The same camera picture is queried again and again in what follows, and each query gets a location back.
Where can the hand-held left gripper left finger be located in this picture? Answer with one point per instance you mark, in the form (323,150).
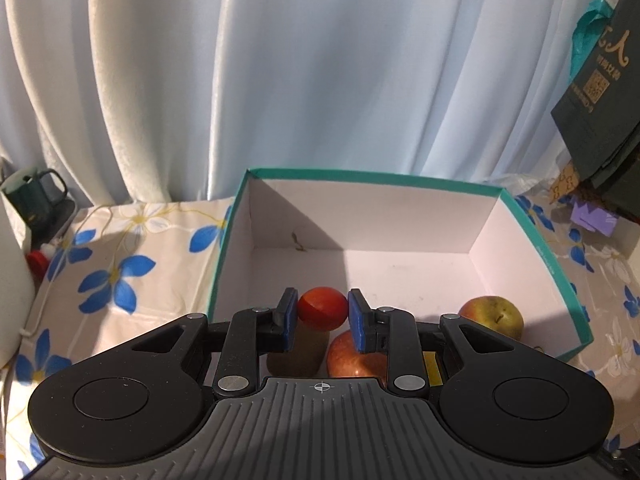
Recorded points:
(287,317)

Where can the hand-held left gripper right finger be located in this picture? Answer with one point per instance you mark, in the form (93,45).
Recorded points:
(357,320)

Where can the red cherry tomato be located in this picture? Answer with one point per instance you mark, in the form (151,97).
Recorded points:
(322,308)

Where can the long brown kiwi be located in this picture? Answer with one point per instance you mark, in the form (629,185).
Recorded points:
(310,355)

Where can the teal cardboard box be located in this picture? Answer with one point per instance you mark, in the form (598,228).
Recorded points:
(400,280)

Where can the green and red apple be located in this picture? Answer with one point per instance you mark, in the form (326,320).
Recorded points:
(492,316)

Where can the blue floral tablecloth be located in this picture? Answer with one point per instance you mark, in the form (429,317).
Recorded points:
(125,305)

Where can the brown patterned paper box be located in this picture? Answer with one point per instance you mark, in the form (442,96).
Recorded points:
(565,185)

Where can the red capped bottle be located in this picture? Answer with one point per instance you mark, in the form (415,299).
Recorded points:
(37,262)

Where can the purple paper item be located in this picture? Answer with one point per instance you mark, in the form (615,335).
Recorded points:
(595,220)

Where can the white curtain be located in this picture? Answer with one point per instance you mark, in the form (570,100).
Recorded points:
(300,60)

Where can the white appliance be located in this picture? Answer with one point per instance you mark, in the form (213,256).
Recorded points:
(10,285)

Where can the dark green mug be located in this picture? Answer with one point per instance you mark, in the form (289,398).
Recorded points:
(30,197)

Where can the dark green gift box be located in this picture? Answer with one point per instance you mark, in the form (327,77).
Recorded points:
(600,100)

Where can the teal plastic bag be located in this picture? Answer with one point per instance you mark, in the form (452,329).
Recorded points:
(587,25)

